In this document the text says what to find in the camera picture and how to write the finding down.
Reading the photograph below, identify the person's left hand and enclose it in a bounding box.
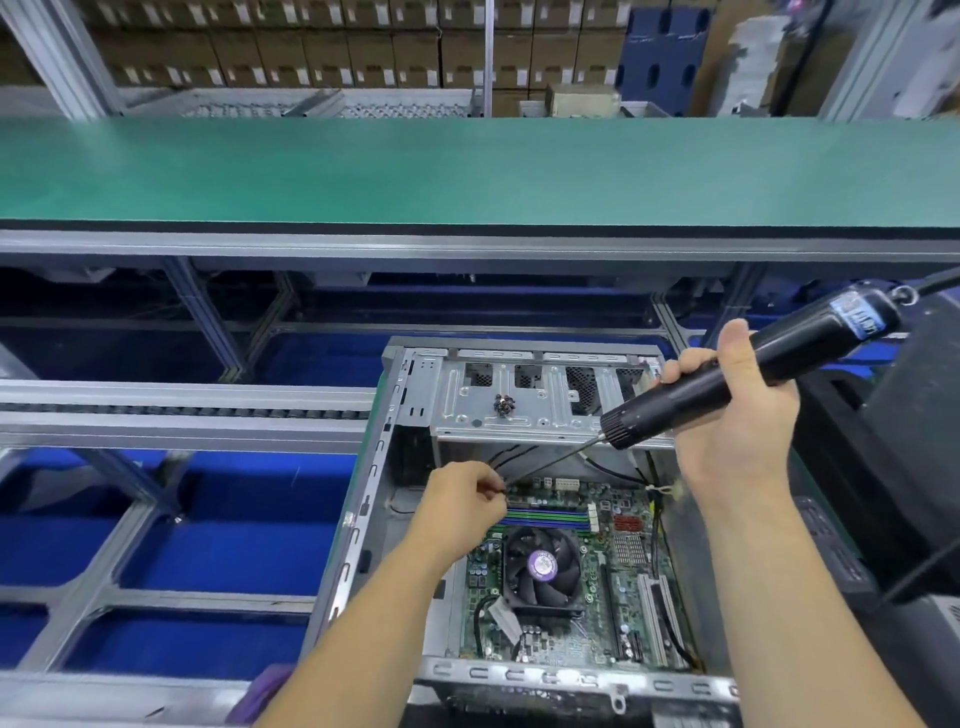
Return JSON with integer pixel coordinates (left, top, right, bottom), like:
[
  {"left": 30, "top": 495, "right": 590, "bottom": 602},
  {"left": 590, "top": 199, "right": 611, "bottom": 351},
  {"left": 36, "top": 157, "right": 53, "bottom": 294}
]
[{"left": 402, "top": 459, "right": 509, "bottom": 572}]

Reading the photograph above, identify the person's right hand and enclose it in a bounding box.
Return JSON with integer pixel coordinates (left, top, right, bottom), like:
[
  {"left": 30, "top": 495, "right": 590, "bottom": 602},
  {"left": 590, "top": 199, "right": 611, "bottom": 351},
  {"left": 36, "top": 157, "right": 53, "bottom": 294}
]
[{"left": 657, "top": 318, "right": 803, "bottom": 512}]

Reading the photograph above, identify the grey metal computer case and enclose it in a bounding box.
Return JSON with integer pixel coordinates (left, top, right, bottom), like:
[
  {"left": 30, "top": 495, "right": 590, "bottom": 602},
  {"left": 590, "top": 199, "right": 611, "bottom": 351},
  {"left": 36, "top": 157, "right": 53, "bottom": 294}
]
[{"left": 300, "top": 337, "right": 744, "bottom": 722}]

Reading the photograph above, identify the green motherboard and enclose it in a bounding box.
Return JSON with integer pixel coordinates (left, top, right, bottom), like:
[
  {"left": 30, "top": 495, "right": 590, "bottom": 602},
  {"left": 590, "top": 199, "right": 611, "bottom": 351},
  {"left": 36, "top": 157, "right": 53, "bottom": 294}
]
[{"left": 457, "top": 477, "right": 699, "bottom": 669}]

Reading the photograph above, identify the person's left forearm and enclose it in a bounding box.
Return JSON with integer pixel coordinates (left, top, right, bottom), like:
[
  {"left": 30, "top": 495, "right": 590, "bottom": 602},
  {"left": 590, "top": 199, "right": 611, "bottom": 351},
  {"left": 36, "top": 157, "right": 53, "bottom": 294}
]
[{"left": 255, "top": 552, "right": 467, "bottom": 728}]

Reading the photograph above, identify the green conveyor belt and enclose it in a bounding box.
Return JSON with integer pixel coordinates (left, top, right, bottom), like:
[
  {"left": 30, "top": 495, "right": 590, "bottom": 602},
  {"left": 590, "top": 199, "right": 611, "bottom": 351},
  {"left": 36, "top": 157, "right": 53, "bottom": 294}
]
[{"left": 0, "top": 117, "right": 960, "bottom": 242}]

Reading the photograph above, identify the stack of cardboard boxes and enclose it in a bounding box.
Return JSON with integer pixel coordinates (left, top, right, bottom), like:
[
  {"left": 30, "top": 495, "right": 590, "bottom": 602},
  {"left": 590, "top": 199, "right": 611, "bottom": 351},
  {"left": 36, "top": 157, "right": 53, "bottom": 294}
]
[{"left": 75, "top": 0, "right": 632, "bottom": 92}]

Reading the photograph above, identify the grey flat metal rail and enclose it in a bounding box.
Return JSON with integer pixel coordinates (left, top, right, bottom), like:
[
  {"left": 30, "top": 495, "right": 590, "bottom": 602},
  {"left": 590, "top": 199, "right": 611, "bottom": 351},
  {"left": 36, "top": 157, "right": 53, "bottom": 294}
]
[{"left": 0, "top": 379, "right": 377, "bottom": 456}]

